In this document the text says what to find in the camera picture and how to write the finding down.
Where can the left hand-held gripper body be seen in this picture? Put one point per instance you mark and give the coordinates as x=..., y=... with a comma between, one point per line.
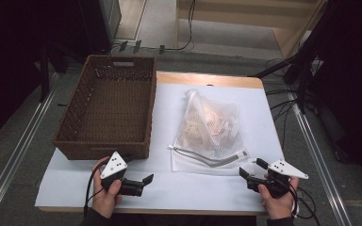
x=114, y=164

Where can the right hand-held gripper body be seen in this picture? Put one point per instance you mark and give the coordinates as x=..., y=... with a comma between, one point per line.
x=286, y=171

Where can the brown wicker basket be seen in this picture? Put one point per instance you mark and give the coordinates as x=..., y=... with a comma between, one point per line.
x=116, y=109

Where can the cream printed garment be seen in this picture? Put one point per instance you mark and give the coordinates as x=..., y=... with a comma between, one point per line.
x=207, y=128

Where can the white mesh laundry bag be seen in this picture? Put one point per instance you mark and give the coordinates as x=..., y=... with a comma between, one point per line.
x=220, y=106

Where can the person's right hand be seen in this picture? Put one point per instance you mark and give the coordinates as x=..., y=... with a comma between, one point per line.
x=279, y=208

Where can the person's left hand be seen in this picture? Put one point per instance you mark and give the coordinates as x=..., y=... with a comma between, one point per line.
x=103, y=202

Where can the white table mat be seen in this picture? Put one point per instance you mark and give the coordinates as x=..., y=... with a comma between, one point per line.
x=176, y=194

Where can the black metal stand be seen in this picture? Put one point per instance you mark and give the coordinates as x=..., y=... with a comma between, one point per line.
x=301, y=88

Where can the small black plug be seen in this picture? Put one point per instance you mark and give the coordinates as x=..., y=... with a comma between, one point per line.
x=123, y=45
x=161, y=49
x=137, y=46

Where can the light wooden shelf unit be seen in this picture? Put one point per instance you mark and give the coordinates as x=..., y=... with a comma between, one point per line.
x=284, y=40

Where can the dark cabinet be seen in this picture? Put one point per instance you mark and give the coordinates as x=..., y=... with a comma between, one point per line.
x=103, y=22

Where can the metal floor rail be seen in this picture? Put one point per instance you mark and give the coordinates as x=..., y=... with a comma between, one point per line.
x=319, y=158
x=18, y=150

